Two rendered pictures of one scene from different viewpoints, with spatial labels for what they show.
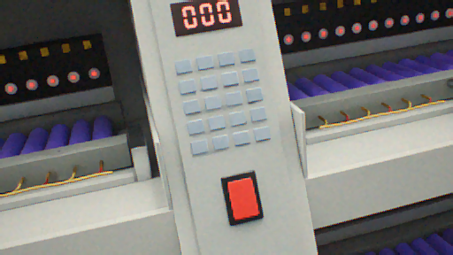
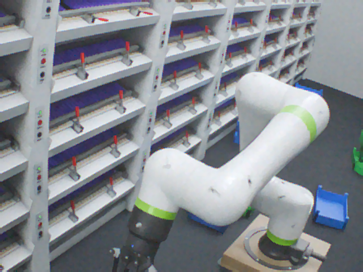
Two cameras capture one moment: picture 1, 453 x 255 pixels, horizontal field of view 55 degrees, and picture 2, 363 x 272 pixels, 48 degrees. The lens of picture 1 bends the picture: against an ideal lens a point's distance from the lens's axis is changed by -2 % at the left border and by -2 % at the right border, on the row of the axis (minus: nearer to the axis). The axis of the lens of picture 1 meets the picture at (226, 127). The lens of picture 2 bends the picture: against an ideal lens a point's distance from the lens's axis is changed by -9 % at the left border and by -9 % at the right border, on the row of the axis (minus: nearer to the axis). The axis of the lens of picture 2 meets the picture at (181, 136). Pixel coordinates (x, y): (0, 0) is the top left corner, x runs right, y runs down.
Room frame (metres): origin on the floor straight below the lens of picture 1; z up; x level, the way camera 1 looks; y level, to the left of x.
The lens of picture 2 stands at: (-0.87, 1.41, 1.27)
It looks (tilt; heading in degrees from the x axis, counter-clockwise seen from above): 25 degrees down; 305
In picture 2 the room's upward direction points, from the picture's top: 10 degrees clockwise
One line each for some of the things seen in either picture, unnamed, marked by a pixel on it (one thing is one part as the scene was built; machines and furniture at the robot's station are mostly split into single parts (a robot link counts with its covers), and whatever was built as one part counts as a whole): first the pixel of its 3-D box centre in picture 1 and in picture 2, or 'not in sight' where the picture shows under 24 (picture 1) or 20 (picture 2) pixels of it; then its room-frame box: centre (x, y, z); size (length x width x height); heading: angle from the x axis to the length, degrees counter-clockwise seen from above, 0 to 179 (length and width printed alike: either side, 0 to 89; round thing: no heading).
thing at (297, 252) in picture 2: not in sight; (292, 247); (-0.55, 0.15, 0.36); 0.26 x 0.15 x 0.06; 6
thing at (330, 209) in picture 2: not in sight; (330, 206); (-0.44, -0.83, 0.04); 0.30 x 0.20 x 0.08; 111
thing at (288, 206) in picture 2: not in sight; (287, 211); (-0.48, 0.16, 0.49); 0.16 x 0.13 x 0.19; 2
